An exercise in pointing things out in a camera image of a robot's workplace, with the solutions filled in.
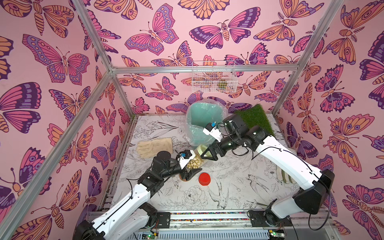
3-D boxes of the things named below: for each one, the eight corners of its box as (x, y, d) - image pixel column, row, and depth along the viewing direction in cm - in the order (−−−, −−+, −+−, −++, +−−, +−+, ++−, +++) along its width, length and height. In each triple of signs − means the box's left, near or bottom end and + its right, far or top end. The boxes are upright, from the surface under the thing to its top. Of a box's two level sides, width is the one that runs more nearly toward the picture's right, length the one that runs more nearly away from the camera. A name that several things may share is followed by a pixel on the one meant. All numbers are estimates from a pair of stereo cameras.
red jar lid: (198, 185, 87) (198, 184, 85) (198, 174, 91) (198, 172, 89) (210, 185, 87) (211, 184, 85) (210, 174, 91) (210, 172, 89)
